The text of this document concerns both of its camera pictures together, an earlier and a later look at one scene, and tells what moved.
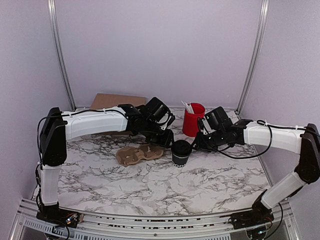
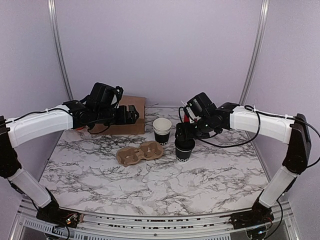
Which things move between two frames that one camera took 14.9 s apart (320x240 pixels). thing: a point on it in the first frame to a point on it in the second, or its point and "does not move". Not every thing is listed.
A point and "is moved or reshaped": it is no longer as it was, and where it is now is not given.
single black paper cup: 180,156 is moved or reshaped
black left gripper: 165,141 to 123,119
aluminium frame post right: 253,68 does not move
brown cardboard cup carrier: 128,155 does not move
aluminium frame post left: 51,4 does not move
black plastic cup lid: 181,148 is moved or reshaped
